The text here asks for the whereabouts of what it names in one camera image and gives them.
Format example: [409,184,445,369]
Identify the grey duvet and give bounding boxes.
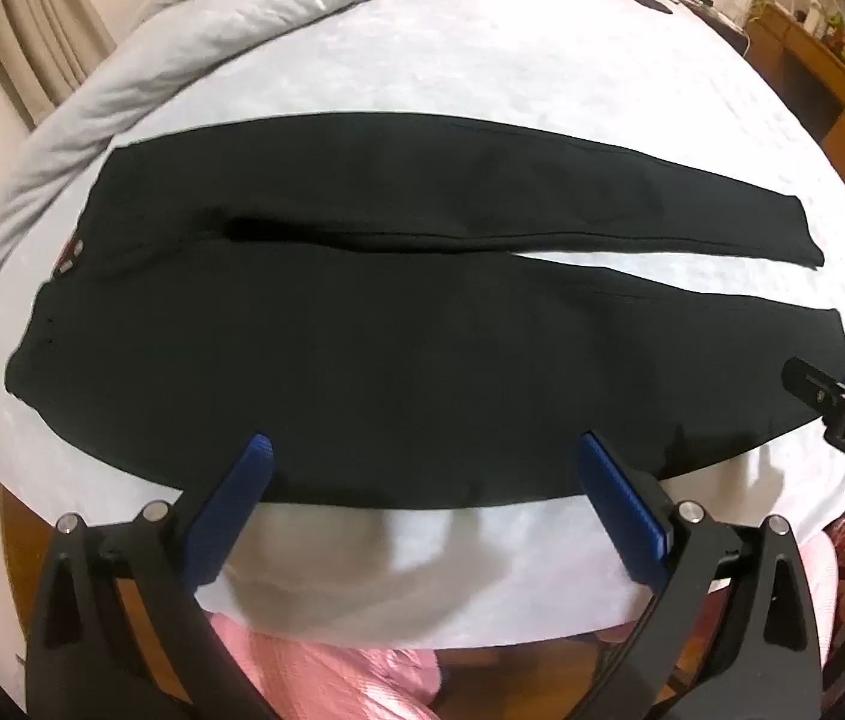
[0,0,551,443]

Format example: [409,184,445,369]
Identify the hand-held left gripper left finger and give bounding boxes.
[25,431,296,720]

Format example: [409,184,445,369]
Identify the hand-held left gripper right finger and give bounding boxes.
[576,431,824,720]

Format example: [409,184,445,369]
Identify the white bed sheet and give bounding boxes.
[0,0,845,653]

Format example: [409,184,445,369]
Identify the wooden desk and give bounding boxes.
[744,0,845,241]

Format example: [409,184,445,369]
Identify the person's pink fleece clothing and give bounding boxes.
[201,611,442,720]

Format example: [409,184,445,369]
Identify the black pants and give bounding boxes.
[4,116,845,511]

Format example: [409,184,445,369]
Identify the beige curtain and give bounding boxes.
[0,0,161,128]

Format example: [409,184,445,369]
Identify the green potted plant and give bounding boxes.
[816,0,845,50]

